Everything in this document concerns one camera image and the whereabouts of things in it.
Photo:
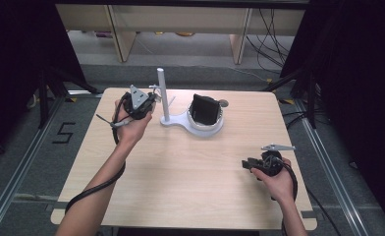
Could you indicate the person's right hand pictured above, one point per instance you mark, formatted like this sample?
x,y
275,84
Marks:
x,y
280,187

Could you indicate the black metal stand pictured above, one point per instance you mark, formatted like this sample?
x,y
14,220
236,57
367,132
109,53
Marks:
x,y
44,98
310,98

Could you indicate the white stand with round tray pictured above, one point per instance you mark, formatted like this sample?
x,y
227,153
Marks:
x,y
163,98

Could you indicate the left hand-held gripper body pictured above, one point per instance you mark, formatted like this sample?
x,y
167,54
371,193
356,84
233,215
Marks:
x,y
137,98

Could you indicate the person's left hand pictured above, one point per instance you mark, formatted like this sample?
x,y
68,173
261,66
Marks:
x,y
131,129

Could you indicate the aluminium floor rail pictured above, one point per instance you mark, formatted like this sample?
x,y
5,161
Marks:
x,y
23,164
331,177

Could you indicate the grey round disc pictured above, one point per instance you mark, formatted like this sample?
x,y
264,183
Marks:
x,y
224,103

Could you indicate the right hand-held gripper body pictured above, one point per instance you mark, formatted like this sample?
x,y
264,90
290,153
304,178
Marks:
x,y
272,165

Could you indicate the wooden desk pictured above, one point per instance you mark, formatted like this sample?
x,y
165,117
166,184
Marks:
x,y
180,19

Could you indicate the black curtain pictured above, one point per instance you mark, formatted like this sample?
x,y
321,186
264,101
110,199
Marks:
x,y
17,49
360,82

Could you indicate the black wallet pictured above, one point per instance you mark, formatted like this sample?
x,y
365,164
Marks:
x,y
205,109

